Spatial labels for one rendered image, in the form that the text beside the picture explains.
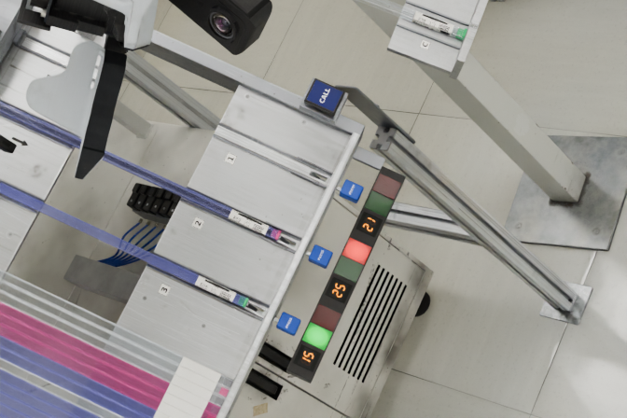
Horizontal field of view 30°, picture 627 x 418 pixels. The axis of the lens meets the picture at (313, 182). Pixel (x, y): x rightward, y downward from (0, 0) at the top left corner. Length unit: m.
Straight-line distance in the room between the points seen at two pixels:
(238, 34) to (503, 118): 1.41
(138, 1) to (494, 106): 1.51
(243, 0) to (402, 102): 2.06
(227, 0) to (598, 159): 1.72
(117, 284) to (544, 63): 1.12
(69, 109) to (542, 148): 1.58
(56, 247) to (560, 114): 1.09
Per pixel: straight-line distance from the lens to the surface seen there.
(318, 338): 1.72
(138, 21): 0.69
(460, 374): 2.39
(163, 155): 2.25
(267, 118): 1.78
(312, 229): 1.71
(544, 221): 2.43
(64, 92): 0.81
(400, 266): 2.36
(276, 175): 1.75
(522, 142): 2.23
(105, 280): 2.11
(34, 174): 1.79
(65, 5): 0.80
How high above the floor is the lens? 1.87
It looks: 41 degrees down
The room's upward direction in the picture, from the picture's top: 52 degrees counter-clockwise
